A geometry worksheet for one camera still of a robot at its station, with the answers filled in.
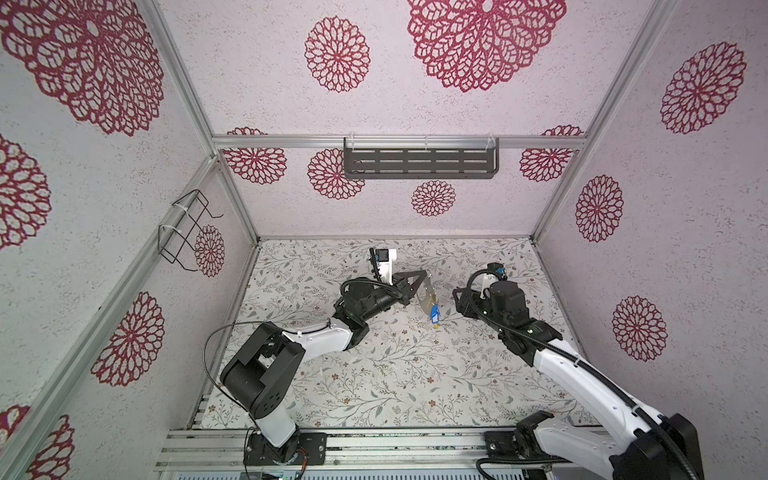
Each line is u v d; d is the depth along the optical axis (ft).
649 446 1.29
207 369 1.53
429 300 2.55
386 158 3.15
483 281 2.35
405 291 2.31
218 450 2.46
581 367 1.61
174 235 2.45
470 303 2.30
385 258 2.34
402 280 2.30
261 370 1.51
